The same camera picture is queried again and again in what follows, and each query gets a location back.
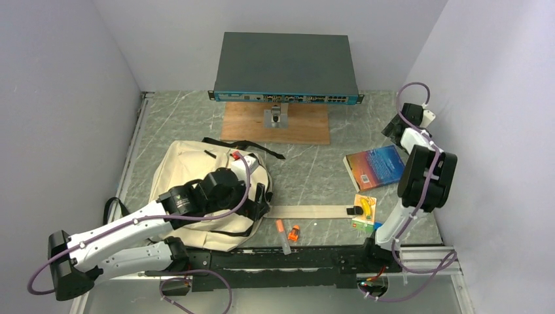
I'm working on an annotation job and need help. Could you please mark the orange blue paperback book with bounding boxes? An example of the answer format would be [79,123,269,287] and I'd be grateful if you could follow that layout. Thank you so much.
[343,145,404,192]

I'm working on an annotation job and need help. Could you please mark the beige canvas backpack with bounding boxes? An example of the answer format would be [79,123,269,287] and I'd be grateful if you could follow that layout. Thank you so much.
[148,141,362,252]

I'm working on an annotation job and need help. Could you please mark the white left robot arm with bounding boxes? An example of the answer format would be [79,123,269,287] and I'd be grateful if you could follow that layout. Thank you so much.
[48,166,274,301]

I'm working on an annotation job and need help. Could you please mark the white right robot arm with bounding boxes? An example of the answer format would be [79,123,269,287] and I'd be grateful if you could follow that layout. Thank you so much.
[360,103,457,271]

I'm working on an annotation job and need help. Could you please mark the orange pen in pack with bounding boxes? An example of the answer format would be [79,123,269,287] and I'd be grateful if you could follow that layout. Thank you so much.
[276,219,300,255]

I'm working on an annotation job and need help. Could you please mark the yellow banana toy pack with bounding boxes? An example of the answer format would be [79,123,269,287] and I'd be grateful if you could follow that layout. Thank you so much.
[351,194,377,234]

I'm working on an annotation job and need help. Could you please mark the wooden base board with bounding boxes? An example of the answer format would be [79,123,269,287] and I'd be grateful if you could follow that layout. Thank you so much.
[220,102,331,145]

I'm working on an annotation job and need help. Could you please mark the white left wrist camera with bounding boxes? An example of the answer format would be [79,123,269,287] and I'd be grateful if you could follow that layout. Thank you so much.
[230,151,259,182]

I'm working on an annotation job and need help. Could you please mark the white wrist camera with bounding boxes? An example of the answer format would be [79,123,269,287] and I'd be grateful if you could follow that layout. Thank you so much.
[230,151,259,182]
[420,109,436,129]

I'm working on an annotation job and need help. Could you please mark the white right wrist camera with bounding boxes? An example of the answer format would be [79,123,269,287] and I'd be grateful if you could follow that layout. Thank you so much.
[420,109,436,129]

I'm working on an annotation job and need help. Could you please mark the grey metal stand bracket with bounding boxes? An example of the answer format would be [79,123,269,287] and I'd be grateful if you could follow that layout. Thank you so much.
[264,103,289,129]

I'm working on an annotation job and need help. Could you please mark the grey network switch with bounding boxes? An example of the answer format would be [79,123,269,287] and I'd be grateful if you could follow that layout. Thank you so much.
[208,32,364,105]

